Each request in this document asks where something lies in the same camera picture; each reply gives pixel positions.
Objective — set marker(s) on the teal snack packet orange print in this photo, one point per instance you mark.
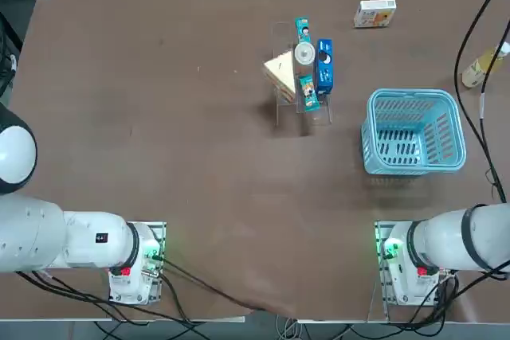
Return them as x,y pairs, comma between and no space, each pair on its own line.
308,95

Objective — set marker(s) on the clear acrylic display shelf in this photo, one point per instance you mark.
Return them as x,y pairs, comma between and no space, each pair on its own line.
322,111

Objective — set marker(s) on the triangular wrapped sandwich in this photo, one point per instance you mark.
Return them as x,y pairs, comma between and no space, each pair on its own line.
281,69

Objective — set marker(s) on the blue Oreo cookie box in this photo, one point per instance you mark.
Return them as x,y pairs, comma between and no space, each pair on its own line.
324,73

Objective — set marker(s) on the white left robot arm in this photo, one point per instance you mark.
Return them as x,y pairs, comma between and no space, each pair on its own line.
79,240

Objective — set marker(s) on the white orange carton box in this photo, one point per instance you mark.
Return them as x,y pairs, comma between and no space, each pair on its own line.
374,15

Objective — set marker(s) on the light blue plastic basket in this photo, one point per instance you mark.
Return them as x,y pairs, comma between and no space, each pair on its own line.
442,125

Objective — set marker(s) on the teal snack packet cartoon girl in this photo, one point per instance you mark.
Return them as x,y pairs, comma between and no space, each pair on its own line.
303,29

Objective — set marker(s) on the yellow drink bottle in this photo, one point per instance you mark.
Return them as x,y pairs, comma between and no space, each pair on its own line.
478,69

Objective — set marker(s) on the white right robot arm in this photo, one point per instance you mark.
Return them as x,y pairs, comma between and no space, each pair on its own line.
442,240

